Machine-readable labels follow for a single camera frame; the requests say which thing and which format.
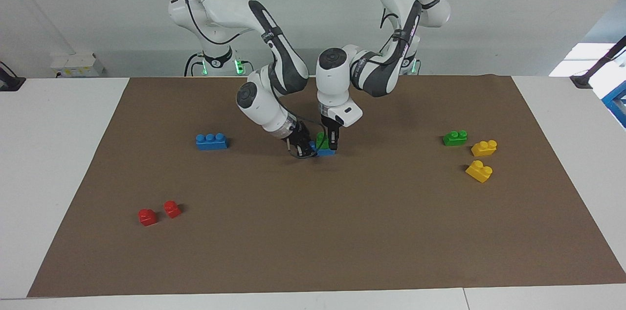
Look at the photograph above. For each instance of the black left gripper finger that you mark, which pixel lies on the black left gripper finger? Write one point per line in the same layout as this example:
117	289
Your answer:
334	136
324	125

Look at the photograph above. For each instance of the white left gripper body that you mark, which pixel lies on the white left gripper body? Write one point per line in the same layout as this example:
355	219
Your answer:
342	114

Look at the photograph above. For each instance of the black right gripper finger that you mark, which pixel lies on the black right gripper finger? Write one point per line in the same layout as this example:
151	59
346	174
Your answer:
306	154
312	145

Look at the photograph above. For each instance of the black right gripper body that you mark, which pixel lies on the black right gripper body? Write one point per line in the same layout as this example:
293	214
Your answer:
298	139

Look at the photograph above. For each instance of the green two-stud toy brick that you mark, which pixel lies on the green two-stud toy brick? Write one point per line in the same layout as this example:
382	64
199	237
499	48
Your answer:
322	141
455	139

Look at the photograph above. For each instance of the blue three-stud toy brick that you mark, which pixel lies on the blue three-stud toy brick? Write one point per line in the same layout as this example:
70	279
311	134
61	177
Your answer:
325	152
212	141

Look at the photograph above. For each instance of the brown table mat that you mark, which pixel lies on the brown table mat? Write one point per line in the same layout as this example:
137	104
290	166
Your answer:
318	227

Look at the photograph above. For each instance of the red one-stud toy brick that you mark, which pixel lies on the red one-stud toy brick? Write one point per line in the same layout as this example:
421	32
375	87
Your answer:
147	217
171	209

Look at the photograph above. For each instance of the yellow two-stud toy brick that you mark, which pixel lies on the yellow two-stud toy brick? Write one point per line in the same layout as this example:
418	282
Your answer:
484	147
479	171

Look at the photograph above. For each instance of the black slanted stand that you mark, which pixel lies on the black slanted stand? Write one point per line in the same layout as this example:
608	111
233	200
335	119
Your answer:
594	68

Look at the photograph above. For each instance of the blue crate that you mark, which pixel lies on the blue crate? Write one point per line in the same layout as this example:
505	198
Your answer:
617	102

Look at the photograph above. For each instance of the white wall socket box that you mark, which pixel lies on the white wall socket box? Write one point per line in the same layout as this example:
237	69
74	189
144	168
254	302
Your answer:
78	65

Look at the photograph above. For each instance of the black clamp mount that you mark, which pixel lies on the black clamp mount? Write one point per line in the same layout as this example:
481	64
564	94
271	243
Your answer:
10	82

